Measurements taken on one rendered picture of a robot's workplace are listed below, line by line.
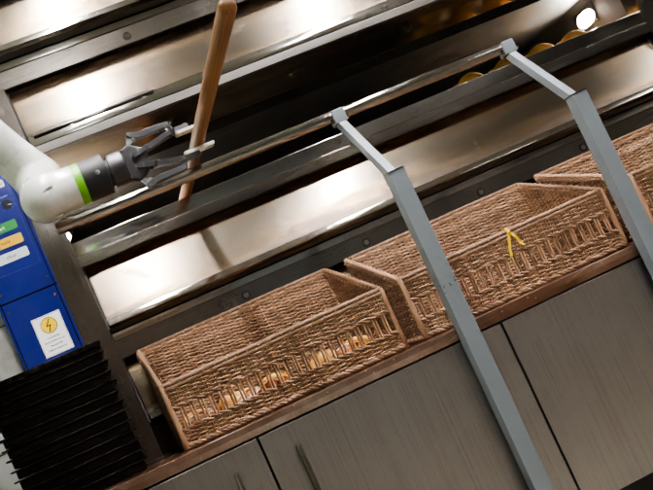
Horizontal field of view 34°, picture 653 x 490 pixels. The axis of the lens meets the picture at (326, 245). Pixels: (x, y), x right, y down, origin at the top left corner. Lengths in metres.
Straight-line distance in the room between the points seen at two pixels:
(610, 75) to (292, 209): 1.04
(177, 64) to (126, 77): 0.14
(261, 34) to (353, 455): 1.27
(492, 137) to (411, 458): 1.10
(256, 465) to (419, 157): 1.12
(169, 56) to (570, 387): 1.40
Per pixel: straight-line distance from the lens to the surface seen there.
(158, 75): 3.00
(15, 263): 2.87
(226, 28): 1.70
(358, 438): 2.36
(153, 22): 3.06
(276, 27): 3.08
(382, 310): 2.45
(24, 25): 3.06
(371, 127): 3.04
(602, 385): 2.53
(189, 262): 2.89
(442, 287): 2.36
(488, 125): 3.14
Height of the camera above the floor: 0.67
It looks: 5 degrees up
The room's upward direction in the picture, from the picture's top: 25 degrees counter-clockwise
